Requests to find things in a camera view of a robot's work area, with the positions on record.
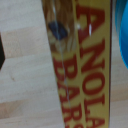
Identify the blue plastic bowl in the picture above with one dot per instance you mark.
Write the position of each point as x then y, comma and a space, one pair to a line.
122, 30

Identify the black fabric storage box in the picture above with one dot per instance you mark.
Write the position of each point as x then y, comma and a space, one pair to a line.
1, 51

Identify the yellow granola bar box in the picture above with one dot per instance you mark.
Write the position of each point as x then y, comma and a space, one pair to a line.
90, 66

